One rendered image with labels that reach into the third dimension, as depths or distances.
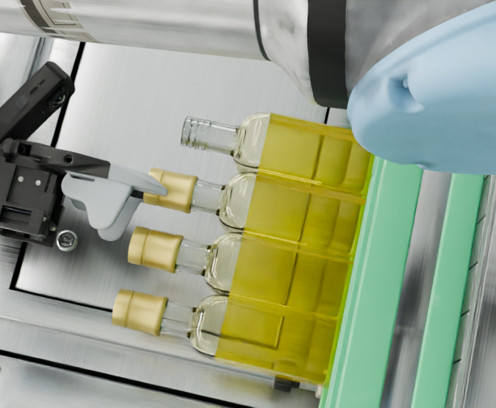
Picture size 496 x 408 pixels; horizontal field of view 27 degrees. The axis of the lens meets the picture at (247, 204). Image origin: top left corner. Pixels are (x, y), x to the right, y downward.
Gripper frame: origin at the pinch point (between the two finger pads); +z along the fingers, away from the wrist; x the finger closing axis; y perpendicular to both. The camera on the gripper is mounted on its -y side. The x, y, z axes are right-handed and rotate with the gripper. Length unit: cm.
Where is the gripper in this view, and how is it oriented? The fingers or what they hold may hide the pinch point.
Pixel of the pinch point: (156, 187)
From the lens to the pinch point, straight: 93.7
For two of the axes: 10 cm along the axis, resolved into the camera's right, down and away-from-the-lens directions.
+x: 0.0, -2.0, -9.8
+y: -2.2, 9.5, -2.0
